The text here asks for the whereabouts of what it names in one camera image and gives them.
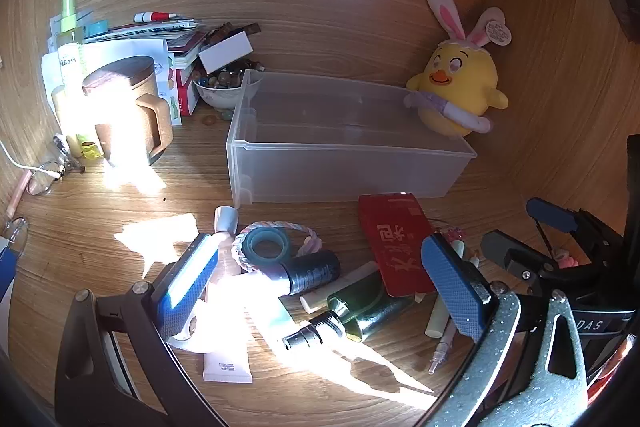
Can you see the yellow green spray bottle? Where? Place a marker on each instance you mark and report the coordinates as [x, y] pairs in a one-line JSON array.
[[70, 62]]

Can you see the red white carton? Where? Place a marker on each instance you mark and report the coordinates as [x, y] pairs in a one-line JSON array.
[[187, 94]]

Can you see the white rectangular box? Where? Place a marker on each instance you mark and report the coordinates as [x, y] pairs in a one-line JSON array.
[[225, 52]]

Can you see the yellow chick plush toy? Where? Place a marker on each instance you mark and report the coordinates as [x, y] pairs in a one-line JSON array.
[[460, 77]]

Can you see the cream stick pen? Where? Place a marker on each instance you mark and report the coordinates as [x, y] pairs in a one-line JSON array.
[[320, 299]]

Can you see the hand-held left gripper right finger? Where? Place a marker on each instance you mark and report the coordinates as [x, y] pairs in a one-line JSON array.
[[452, 287]]

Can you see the dark green pump bottle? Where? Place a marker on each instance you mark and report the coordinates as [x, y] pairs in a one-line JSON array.
[[370, 307]]

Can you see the red envelope packet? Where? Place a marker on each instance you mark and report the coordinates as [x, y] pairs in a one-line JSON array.
[[395, 247]]

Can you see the white bowl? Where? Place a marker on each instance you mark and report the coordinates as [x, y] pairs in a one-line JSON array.
[[220, 99]]

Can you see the beige mug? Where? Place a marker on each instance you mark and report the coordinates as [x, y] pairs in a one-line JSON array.
[[130, 127]]

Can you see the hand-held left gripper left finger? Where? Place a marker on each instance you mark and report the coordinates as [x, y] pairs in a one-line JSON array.
[[192, 277]]

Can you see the pink stick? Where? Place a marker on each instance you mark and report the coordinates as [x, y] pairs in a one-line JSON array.
[[20, 192]]

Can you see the small pink trinket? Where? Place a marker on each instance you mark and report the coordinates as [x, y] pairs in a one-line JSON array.
[[567, 262]]

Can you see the teal tape roll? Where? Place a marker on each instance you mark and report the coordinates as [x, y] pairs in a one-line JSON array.
[[270, 233]]

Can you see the white cream tube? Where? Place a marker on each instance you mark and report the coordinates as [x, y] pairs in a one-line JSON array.
[[225, 357]]

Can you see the dark brown hair clip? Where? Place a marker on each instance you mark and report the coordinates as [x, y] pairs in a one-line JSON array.
[[247, 28]]

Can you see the clear plastic storage box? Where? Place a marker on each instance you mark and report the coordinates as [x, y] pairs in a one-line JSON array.
[[350, 167]]

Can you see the clear syringe pen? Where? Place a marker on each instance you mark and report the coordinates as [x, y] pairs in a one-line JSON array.
[[442, 347]]

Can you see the brown wooden mug lid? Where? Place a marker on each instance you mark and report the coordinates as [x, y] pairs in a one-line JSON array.
[[120, 74]]

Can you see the light green marker pen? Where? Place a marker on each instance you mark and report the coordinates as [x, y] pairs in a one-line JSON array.
[[437, 319]]

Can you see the small yellow green bottle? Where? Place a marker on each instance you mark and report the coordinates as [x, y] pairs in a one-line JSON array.
[[91, 151]]

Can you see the pile of glass beads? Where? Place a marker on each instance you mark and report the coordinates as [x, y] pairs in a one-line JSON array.
[[222, 79]]

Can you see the red white marker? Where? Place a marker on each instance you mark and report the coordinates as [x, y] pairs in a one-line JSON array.
[[157, 16]]

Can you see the stack of books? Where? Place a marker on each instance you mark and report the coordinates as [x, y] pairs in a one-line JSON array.
[[182, 44]]

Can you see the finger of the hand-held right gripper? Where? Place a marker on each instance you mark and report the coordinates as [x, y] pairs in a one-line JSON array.
[[550, 213], [510, 254]]

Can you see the eyeglasses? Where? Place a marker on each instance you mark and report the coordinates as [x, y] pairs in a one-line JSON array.
[[56, 174]]

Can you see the blue box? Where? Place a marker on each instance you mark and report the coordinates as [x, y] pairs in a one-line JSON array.
[[6, 272]]

